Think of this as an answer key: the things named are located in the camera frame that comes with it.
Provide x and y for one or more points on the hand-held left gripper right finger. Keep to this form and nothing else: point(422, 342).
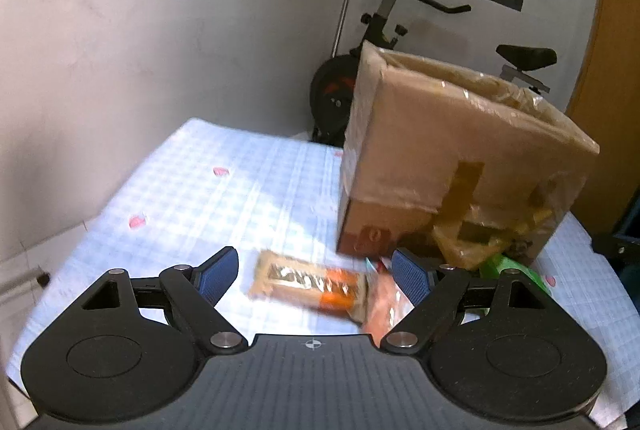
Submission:
point(407, 277)

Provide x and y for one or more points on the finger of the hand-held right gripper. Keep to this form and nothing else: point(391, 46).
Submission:
point(617, 244)

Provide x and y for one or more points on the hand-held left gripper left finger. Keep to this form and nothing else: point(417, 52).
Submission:
point(218, 277)

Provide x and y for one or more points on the red orange snack packet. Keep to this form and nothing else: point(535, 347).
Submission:
point(385, 305)

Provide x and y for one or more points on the brown snack bar packet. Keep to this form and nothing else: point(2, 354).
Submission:
point(300, 282)

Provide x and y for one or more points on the taped cardboard box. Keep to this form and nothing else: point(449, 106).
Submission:
point(430, 135)

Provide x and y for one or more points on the checkered tablecloth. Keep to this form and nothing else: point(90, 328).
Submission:
point(200, 210)

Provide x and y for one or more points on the green snack packet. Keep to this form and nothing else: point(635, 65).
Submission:
point(495, 266)

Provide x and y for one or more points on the wooden door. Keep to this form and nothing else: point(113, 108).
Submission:
point(615, 60)

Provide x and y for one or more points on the black exercise bike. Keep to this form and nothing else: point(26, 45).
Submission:
point(332, 95)

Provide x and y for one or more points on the metal pole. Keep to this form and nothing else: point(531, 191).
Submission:
point(342, 10)

